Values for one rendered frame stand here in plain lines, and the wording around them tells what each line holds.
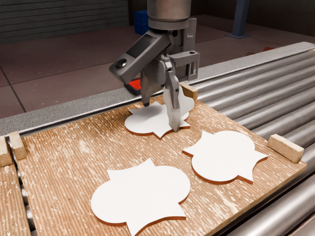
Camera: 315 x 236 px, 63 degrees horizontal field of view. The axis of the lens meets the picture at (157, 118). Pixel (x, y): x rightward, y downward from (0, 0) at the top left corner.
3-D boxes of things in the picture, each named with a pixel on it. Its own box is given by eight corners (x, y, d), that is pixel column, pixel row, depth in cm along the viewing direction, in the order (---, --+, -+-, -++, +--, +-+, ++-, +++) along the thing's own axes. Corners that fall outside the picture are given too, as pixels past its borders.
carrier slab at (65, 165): (12, 147, 49) (10, 140, 49) (180, 94, 69) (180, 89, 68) (67, 336, 25) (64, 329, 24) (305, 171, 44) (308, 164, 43)
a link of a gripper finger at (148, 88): (163, 103, 61) (175, 77, 54) (142, 110, 58) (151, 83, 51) (156, 94, 62) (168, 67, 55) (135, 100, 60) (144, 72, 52)
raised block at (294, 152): (265, 146, 47) (268, 134, 46) (271, 143, 48) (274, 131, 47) (295, 165, 43) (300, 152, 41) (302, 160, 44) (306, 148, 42)
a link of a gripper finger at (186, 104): (203, 125, 51) (193, 79, 49) (180, 135, 48) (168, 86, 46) (193, 124, 53) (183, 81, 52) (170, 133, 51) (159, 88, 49)
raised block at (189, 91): (177, 92, 66) (178, 83, 65) (183, 91, 67) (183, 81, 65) (192, 101, 62) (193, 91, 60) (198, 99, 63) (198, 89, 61)
